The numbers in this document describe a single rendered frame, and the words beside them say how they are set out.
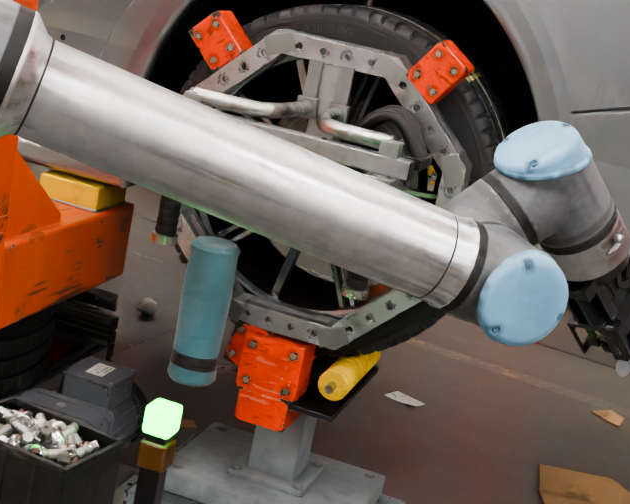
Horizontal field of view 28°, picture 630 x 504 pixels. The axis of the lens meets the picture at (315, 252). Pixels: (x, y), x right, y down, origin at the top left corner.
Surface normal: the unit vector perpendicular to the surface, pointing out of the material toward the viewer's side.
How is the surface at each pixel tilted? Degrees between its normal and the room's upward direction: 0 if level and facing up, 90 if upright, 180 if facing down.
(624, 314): 45
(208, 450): 0
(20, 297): 90
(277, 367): 90
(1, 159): 90
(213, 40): 90
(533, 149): 40
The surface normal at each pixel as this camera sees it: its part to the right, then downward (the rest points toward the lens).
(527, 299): 0.30, 0.32
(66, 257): 0.94, 0.25
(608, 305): 0.65, 0.11
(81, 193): -0.29, 0.18
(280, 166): 0.43, -0.26
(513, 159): -0.40, -0.76
